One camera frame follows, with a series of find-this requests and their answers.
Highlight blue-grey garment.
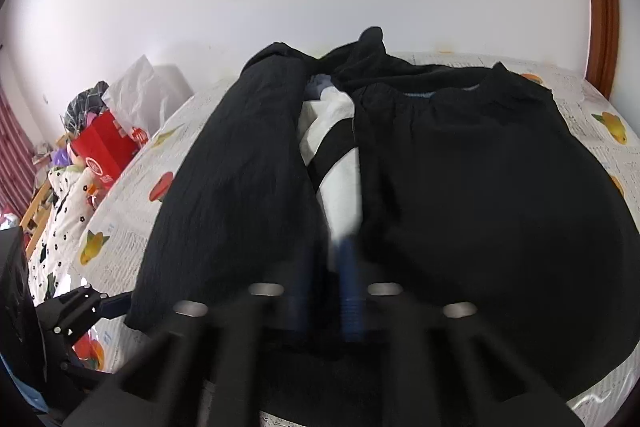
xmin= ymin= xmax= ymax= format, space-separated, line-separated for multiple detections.
xmin=307 ymin=74 xmax=337 ymax=100

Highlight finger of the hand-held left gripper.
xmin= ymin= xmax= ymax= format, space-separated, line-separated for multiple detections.
xmin=36 ymin=285 xmax=132 ymax=339
xmin=57 ymin=347 xmax=118 ymax=390

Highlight brown wooden door frame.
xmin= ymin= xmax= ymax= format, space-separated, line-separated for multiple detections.
xmin=572 ymin=0 xmax=622 ymax=100

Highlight red striped curtain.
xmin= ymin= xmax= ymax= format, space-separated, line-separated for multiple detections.
xmin=0 ymin=82 xmax=38 ymax=218

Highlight red cardboard box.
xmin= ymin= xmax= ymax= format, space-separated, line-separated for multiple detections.
xmin=70 ymin=109 xmax=151 ymax=180

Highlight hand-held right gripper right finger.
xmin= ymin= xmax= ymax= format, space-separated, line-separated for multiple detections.
xmin=334 ymin=241 xmax=586 ymax=427

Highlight white plastic bag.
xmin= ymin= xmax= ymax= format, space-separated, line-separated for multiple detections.
xmin=102 ymin=54 xmax=196 ymax=142

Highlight white jacket with black stripes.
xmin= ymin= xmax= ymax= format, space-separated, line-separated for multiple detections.
xmin=297 ymin=87 xmax=363 ymax=248

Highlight wooden chair frame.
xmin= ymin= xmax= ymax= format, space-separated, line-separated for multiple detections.
xmin=20 ymin=134 xmax=71 ymax=260

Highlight black pants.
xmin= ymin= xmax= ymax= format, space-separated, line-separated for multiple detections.
xmin=122 ymin=41 xmax=640 ymax=413

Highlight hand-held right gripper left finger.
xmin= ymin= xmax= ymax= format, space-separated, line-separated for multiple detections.
xmin=65 ymin=246 xmax=322 ymax=427

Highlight fruit printed bed sheet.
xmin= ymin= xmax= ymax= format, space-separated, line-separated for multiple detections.
xmin=30 ymin=49 xmax=640 ymax=427

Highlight white cloth with black flowers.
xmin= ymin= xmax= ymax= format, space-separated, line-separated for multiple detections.
xmin=27 ymin=164 xmax=108 ymax=305

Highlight dark plaid bag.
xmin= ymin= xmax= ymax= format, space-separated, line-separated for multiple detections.
xmin=62 ymin=81 xmax=111 ymax=135

